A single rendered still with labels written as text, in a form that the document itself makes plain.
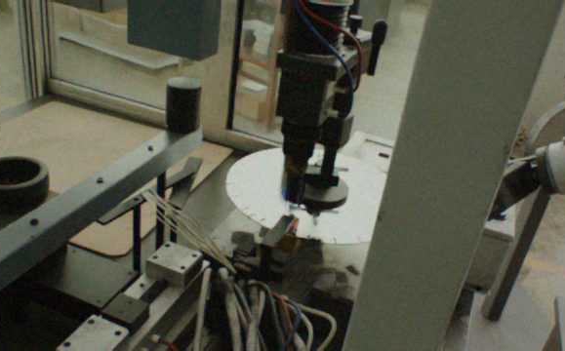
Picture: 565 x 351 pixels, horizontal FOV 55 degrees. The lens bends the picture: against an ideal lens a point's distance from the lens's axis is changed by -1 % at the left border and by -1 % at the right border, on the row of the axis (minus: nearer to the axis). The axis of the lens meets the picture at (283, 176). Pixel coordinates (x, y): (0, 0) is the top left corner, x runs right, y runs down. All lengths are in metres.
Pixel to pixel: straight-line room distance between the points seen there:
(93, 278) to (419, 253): 0.77
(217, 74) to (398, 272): 1.31
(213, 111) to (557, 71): 2.86
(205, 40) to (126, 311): 0.38
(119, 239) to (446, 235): 0.99
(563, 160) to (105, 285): 0.71
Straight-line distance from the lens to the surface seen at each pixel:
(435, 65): 0.19
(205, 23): 0.69
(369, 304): 0.24
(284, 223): 0.82
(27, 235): 0.68
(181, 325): 0.89
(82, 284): 0.94
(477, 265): 1.17
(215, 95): 1.53
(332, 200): 0.95
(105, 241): 1.16
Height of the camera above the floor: 1.43
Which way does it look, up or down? 28 degrees down
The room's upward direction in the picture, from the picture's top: 9 degrees clockwise
